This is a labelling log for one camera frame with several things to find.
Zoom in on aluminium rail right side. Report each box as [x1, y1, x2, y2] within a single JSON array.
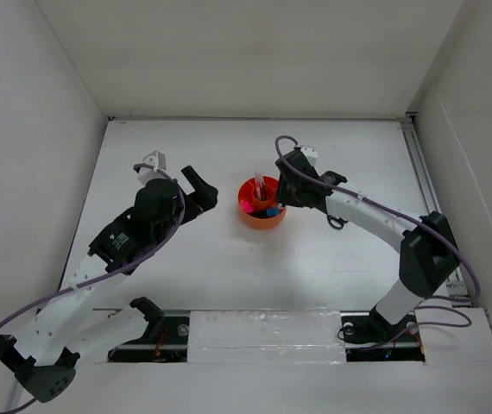
[[399, 112, 472, 306]]

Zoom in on pink highlighter marker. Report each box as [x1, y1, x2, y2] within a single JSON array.
[[240, 200, 254, 213]]

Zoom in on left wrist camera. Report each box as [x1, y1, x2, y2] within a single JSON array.
[[133, 150, 167, 185]]

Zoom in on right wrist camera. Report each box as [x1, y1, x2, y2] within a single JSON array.
[[300, 146, 319, 166]]

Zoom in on blue highlighter marker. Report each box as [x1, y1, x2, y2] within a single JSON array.
[[266, 207, 281, 217]]

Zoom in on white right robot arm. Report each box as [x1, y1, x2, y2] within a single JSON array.
[[275, 146, 460, 347]]

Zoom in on pink gel pen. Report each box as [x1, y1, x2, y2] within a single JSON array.
[[255, 171, 264, 201]]

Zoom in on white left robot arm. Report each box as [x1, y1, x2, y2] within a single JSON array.
[[0, 163, 218, 403]]

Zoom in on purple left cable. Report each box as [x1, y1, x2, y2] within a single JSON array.
[[0, 162, 186, 413]]

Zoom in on orange round desk organizer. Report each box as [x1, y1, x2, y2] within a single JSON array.
[[237, 176, 287, 230]]

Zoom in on black handled scissors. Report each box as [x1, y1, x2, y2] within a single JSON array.
[[326, 215, 348, 231]]

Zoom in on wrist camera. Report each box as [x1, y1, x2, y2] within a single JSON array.
[[133, 150, 167, 185], [300, 146, 319, 166]]

